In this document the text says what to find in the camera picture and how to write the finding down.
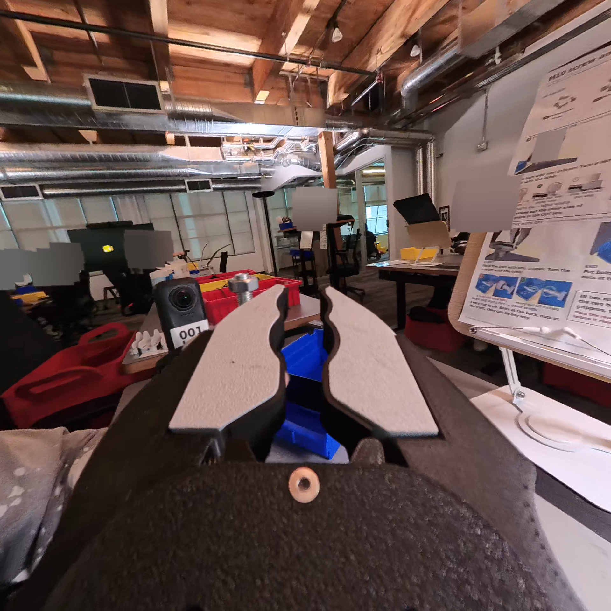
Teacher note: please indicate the red parts bin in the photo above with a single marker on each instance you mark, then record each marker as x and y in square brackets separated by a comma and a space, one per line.
[210, 277]
[219, 305]

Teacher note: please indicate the white wipes canister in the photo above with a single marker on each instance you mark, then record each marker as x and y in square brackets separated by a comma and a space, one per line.
[160, 277]

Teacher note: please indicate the rack of white printed parts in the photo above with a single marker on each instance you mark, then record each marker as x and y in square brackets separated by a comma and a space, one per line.
[148, 341]

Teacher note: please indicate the black office chair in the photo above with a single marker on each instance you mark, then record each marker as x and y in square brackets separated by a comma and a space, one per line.
[341, 257]

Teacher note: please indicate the wooden document stand white base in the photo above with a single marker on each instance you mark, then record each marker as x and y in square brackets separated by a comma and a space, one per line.
[573, 468]

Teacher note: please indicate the printed instruction sheet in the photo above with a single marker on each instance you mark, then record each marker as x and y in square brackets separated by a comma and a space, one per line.
[525, 286]

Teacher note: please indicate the wooden top desk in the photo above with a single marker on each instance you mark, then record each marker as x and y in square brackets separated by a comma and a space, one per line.
[410, 267]

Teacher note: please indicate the red tote bag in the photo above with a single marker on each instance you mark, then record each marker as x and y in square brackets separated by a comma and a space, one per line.
[57, 382]

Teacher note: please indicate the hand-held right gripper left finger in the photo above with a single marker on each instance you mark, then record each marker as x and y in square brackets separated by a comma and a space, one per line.
[229, 377]

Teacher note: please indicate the black display screen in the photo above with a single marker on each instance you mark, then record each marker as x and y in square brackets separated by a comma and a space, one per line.
[95, 243]

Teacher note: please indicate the black board document stand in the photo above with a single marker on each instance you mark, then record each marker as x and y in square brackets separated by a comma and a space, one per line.
[415, 207]

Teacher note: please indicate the red storage bin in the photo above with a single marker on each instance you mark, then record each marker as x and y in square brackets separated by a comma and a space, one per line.
[582, 382]
[429, 334]

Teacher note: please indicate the silver air duct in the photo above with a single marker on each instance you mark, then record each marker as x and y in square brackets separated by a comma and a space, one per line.
[429, 71]
[95, 162]
[215, 117]

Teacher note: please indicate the black floor lamp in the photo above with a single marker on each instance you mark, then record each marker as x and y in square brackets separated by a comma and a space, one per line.
[263, 193]

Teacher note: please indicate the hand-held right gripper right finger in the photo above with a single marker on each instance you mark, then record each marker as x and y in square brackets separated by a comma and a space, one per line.
[377, 382]

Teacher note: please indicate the blue plastic bin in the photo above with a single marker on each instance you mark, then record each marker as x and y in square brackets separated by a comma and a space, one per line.
[305, 353]

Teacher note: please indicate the long yellow bin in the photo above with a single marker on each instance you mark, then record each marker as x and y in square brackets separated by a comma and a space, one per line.
[212, 286]

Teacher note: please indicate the air vent grille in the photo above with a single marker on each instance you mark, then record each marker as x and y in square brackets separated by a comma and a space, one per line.
[124, 94]

